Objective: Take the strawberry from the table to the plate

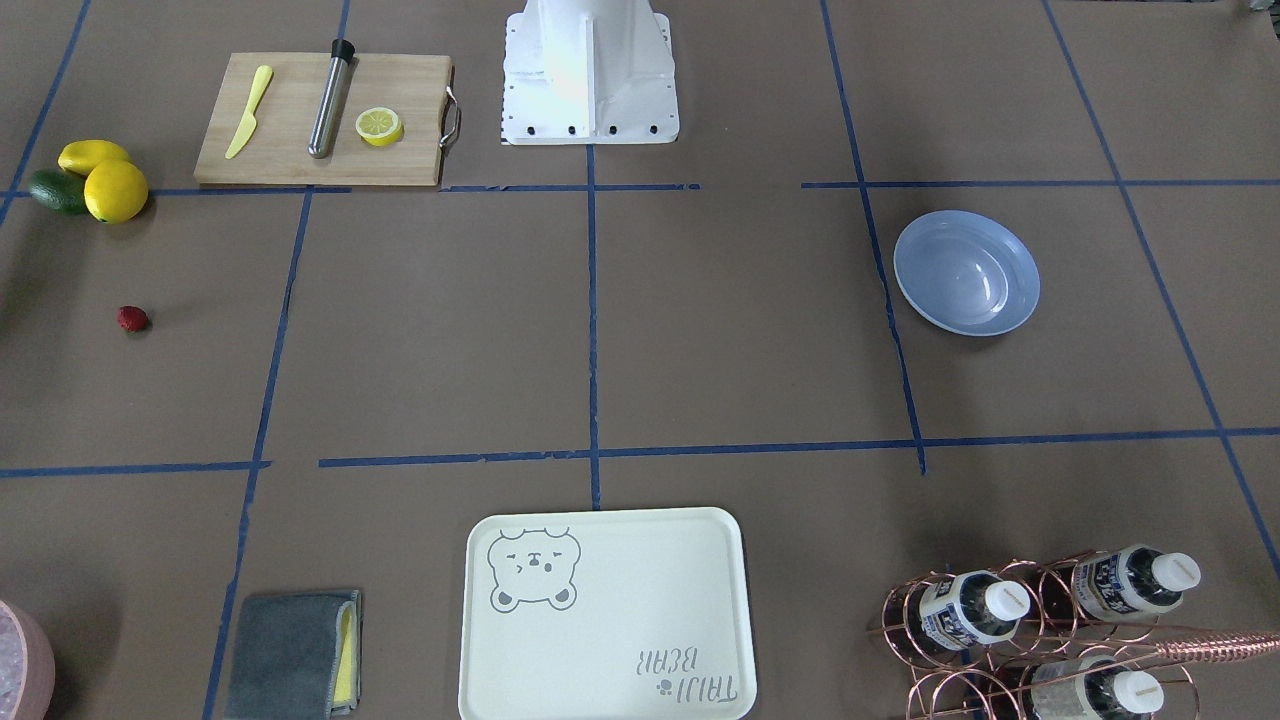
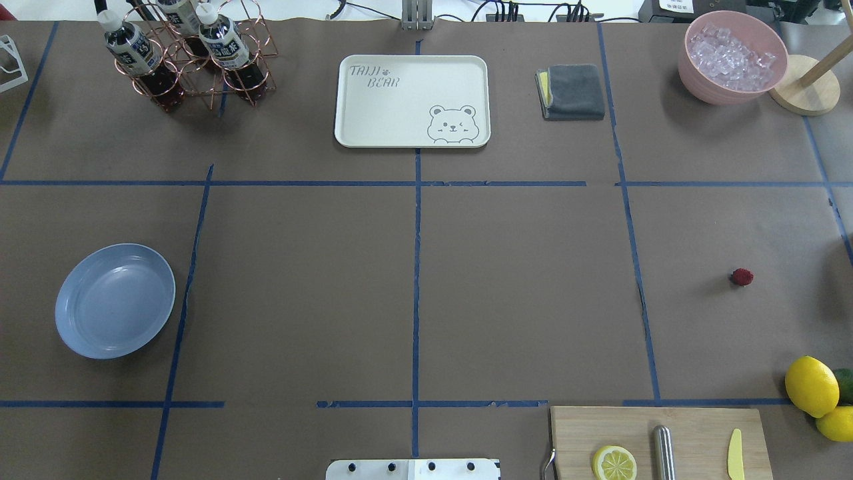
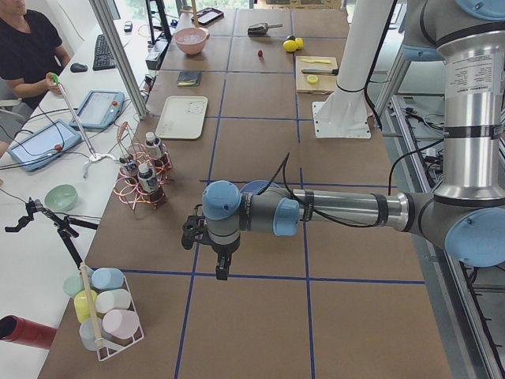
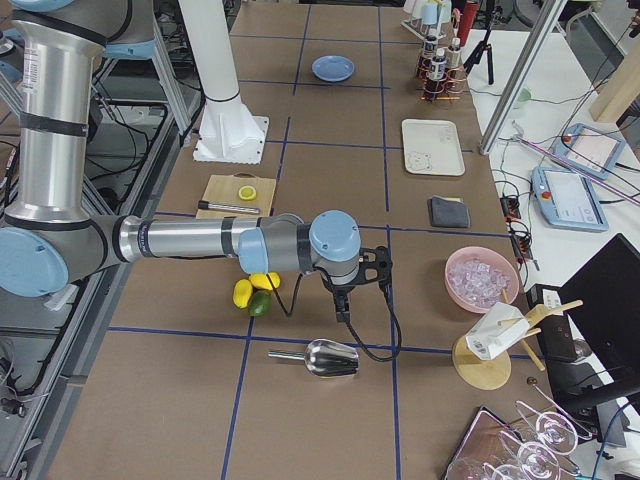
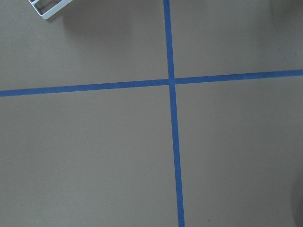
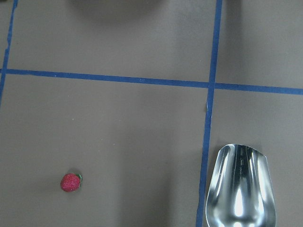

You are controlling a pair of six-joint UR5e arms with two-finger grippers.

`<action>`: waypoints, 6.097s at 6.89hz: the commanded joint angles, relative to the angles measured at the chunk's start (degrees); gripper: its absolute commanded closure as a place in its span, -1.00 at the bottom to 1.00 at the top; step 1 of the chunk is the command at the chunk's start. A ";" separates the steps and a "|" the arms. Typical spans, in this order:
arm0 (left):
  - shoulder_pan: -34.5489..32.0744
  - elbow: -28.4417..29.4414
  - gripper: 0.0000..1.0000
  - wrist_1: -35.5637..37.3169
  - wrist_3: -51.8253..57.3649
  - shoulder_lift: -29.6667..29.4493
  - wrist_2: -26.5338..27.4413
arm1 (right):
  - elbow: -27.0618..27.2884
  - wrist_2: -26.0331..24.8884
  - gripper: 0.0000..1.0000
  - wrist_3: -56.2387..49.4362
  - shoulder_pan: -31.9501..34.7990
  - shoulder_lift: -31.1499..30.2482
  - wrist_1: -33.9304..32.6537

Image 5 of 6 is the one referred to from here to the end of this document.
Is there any crossing blue tape strip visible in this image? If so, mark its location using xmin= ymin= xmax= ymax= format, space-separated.
xmin=0 ymin=70 xmax=303 ymax=97

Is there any white wire basket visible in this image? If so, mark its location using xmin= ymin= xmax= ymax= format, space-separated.
xmin=29 ymin=0 xmax=72 ymax=20

